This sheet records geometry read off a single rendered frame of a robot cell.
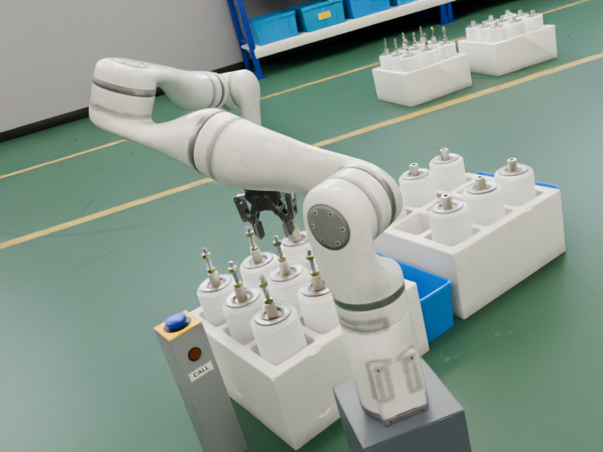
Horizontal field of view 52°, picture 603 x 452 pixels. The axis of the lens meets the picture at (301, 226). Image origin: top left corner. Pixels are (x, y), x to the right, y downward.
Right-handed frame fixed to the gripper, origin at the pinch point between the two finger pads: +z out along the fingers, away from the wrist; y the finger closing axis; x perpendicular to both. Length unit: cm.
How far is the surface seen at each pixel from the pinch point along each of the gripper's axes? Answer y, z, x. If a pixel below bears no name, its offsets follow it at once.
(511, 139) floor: 30, 35, 146
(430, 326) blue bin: 26.5, 31.5, 10.7
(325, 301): 12.9, 11.3, -9.8
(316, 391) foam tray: 11.1, 25.9, -19.7
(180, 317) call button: -6.7, 2.5, -28.9
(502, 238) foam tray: 41, 21, 33
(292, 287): 2.7, 11.7, -3.8
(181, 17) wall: -282, -27, 406
